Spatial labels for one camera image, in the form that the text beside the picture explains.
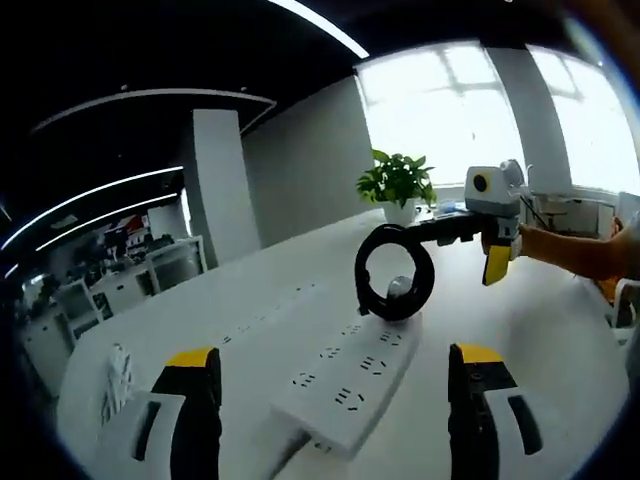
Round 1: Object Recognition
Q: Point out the long ceiling light strip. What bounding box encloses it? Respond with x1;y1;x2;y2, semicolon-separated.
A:
266;0;372;58

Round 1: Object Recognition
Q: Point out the white plant pot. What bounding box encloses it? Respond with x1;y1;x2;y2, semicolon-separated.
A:
383;198;418;227

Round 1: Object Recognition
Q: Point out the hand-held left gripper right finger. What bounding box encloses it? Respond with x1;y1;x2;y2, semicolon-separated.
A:
447;342;546;480

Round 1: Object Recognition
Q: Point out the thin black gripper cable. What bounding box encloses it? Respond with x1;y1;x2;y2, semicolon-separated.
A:
517;191;547;230

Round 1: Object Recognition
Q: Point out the white power strip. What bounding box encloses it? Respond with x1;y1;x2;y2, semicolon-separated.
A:
268;319;422;457
213;281;332;352

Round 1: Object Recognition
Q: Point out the green potted plant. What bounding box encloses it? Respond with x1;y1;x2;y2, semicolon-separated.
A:
355;148;439;209

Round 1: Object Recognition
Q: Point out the white charger with black cable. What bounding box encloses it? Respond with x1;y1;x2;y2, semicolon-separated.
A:
353;222;436;322

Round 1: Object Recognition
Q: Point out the white mesh office chair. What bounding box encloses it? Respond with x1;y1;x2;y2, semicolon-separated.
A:
51;278;105;327
143;234;210;295

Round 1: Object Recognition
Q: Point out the coiled white cable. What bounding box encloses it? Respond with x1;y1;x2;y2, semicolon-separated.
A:
98;341;137;427

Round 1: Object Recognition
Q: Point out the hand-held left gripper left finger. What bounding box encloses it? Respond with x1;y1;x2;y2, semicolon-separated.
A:
94;345;224;480

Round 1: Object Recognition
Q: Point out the white desk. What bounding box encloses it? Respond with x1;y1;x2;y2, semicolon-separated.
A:
55;207;629;480

